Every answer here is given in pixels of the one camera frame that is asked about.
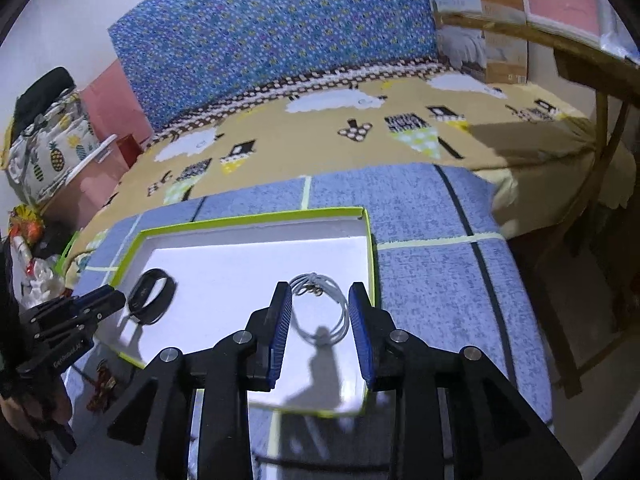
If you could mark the cardboard bedding box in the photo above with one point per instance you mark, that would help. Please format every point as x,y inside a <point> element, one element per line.
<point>487,56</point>

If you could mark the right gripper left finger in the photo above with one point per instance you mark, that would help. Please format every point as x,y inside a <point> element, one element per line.
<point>269,328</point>

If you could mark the blue grey grid blanket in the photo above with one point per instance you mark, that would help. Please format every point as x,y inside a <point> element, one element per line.
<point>472,393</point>

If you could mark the pineapple print storage bag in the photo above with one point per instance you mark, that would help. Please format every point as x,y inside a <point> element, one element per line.
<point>50,148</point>

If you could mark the black wrist band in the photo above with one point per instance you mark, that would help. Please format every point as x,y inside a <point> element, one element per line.
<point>151,296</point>

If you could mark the person left hand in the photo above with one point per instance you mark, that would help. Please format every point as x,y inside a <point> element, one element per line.
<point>20,413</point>

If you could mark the orange toy clutter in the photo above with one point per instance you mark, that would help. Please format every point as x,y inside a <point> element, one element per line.
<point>25,222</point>

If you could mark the green shallow tray box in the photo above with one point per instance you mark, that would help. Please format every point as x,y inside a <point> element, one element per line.
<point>225,270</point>

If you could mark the blue patterned headboard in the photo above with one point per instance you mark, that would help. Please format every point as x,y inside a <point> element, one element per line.
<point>181,54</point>

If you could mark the pink storage bin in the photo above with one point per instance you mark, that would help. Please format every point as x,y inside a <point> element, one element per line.
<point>88,187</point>

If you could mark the yellow sheep print bedsheet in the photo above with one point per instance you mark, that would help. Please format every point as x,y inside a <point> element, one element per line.
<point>292,128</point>

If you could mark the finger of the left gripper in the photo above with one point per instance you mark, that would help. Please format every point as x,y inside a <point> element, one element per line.
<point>97,312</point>
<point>101,297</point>

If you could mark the red bead silver bangles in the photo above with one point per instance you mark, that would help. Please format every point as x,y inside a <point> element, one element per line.
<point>322,318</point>

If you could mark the black bag on top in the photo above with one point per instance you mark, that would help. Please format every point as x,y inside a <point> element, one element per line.
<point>40,95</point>

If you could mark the green paper bag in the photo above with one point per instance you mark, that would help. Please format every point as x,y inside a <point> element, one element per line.
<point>59,267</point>

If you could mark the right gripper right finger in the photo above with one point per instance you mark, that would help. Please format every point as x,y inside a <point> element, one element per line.
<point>371,327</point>

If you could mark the wooden side table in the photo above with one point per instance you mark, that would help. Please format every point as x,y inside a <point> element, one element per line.
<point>551,163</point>

